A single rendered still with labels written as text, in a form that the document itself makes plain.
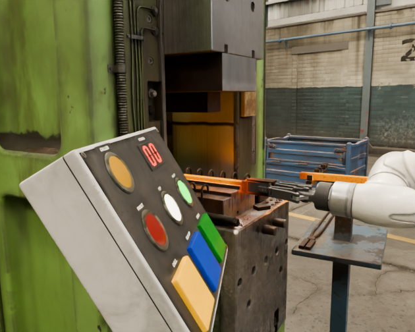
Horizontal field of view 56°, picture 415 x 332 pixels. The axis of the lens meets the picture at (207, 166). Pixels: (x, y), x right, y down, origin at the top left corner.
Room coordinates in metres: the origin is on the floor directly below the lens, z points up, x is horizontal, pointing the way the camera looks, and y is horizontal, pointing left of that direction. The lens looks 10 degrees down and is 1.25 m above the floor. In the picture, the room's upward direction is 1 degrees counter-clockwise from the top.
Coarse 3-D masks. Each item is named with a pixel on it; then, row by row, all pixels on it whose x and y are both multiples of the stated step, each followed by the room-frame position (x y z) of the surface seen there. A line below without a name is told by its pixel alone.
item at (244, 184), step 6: (186, 174) 1.24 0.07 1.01; (204, 180) 1.18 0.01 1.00; (210, 180) 1.16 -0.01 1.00; (216, 180) 1.15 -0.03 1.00; (222, 180) 1.14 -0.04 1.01; (228, 180) 1.13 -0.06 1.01; (234, 180) 1.13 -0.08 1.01; (240, 180) 1.13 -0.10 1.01; (246, 180) 1.10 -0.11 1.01; (252, 180) 1.09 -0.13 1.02; (258, 180) 1.08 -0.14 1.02; (264, 180) 1.07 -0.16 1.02; (270, 180) 1.07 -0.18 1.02; (276, 180) 1.08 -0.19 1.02; (246, 186) 1.10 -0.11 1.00; (252, 192) 1.09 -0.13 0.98
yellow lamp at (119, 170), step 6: (114, 156) 0.48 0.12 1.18; (114, 162) 0.47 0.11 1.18; (120, 162) 0.49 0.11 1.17; (114, 168) 0.46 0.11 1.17; (120, 168) 0.47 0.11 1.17; (114, 174) 0.45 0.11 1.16; (120, 174) 0.46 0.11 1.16; (126, 174) 0.48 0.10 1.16; (120, 180) 0.46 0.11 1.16; (126, 180) 0.47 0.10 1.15; (126, 186) 0.46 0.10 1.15
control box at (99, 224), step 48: (96, 144) 0.47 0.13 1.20; (144, 144) 0.62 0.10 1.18; (48, 192) 0.41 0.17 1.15; (96, 192) 0.41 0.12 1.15; (144, 192) 0.51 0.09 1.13; (192, 192) 0.72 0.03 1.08; (96, 240) 0.41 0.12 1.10; (144, 240) 0.43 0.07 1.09; (96, 288) 0.41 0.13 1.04; (144, 288) 0.40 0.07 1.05
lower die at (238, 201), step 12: (192, 180) 1.18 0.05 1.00; (204, 192) 1.10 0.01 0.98; (216, 192) 1.08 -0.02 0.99; (228, 192) 1.06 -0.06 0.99; (240, 192) 1.10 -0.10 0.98; (204, 204) 1.04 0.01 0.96; (216, 204) 1.02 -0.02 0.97; (228, 204) 1.04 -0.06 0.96; (240, 204) 1.10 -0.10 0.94; (252, 204) 1.17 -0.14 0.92
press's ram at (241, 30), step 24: (168, 0) 1.04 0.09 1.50; (192, 0) 1.00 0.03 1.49; (216, 0) 0.99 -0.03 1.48; (240, 0) 1.10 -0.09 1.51; (168, 24) 1.04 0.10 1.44; (192, 24) 1.00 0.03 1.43; (216, 24) 0.99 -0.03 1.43; (240, 24) 1.10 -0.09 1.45; (168, 48) 1.04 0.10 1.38; (192, 48) 1.00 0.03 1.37; (216, 48) 0.99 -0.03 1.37; (240, 48) 1.10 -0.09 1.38
